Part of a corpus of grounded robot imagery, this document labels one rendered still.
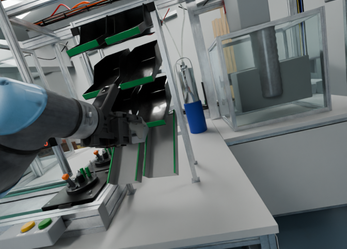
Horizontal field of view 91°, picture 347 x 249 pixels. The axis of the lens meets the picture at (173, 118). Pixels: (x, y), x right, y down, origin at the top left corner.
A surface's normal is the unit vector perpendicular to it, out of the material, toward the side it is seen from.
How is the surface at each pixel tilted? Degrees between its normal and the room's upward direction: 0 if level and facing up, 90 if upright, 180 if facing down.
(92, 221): 90
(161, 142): 45
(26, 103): 94
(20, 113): 113
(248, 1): 90
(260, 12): 90
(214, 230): 0
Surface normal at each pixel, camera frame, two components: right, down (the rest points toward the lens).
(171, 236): -0.25, -0.95
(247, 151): -0.07, 0.22
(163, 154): -0.34, -0.49
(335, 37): -0.37, 0.28
